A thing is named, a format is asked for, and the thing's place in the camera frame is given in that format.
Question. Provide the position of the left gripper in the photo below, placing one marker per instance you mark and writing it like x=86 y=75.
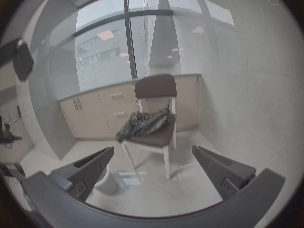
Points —
x=4 y=138

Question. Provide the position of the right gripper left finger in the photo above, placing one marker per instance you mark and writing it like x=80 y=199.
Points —
x=95 y=165

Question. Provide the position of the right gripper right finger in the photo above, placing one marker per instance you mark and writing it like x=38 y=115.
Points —
x=220 y=170

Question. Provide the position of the black plastic bag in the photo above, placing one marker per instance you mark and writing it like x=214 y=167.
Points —
x=142 y=125

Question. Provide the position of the white trash bin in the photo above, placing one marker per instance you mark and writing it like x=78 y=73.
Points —
x=108 y=182

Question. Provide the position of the beige cabinet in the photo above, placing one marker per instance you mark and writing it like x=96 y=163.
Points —
x=95 y=108

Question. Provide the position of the white chair with grey cushions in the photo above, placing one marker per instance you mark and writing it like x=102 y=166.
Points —
x=155 y=87

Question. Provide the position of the window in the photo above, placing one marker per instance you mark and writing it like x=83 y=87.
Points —
x=129 y=44

